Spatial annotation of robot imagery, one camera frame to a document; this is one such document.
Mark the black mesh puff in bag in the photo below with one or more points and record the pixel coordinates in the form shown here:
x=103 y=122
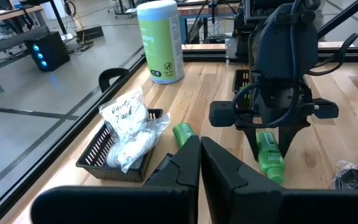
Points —
x=353 y=179

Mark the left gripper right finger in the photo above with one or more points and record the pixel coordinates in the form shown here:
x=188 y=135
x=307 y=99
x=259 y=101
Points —
x=225 y=186

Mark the grey metal side table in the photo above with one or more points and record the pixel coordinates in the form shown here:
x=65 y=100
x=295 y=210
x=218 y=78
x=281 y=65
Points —
x=182 y=28

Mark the metal rolling cart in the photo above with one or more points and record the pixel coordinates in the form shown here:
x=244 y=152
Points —
x=120 y=7

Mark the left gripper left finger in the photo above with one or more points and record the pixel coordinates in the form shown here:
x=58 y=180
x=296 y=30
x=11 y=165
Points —
x=185 y=168

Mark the small green bottle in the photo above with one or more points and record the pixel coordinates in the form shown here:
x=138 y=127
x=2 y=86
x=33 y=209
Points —
x=183 y=133
x=270 y=158

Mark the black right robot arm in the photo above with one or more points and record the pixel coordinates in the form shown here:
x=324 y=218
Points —
x=281 y=43

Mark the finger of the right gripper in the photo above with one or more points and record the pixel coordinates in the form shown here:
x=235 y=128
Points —
x=286 y=140
x=253 y=143

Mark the black slotted plastic basket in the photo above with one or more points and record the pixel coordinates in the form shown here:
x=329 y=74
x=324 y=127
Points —
x=237 y=77
x=95 y=152

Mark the clear bag with white contents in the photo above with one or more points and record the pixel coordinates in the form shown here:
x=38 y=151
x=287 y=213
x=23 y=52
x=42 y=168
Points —
x=126 y=115
x=138 y=149

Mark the black computer tower blue lights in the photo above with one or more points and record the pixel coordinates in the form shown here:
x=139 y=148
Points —
x=50 y=49

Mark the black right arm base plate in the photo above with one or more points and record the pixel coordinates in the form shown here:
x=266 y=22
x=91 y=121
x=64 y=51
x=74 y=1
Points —
x=232 y=49

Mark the black floor box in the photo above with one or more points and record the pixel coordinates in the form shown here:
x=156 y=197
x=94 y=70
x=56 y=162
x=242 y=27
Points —
x=90 y=32

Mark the wooden top desk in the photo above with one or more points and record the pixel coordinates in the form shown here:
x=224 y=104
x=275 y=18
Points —
x=11 y=12

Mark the white green wipes canister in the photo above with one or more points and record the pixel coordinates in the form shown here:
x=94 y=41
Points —
x=160 y=43

